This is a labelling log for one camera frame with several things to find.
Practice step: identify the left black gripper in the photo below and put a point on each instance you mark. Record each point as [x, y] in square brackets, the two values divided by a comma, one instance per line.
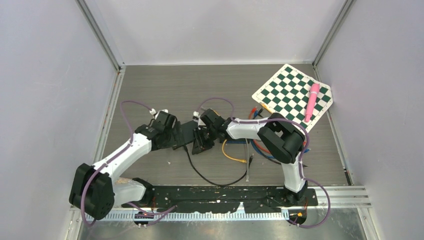
[174, 140]

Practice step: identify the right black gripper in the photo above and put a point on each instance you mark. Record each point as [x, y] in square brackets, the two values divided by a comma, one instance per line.
[199, 144]

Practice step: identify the black router box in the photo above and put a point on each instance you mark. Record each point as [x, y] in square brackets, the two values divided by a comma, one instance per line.
[184, 133]

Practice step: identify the black ribbed network switch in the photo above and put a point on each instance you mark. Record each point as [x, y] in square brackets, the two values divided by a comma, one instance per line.
[234, 141]

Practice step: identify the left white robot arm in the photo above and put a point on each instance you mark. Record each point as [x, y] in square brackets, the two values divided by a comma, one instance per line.
[95, 190]

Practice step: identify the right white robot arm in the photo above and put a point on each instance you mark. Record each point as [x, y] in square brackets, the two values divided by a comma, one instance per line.
[283, 138]

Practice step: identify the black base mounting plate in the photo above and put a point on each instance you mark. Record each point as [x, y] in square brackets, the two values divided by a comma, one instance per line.
[220, 200]

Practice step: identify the green white checkered board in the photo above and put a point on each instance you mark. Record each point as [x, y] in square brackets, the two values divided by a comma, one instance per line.
[287, 92]

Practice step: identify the pink cylindrical tube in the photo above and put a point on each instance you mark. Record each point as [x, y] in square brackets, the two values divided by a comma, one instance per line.
[313, 93]

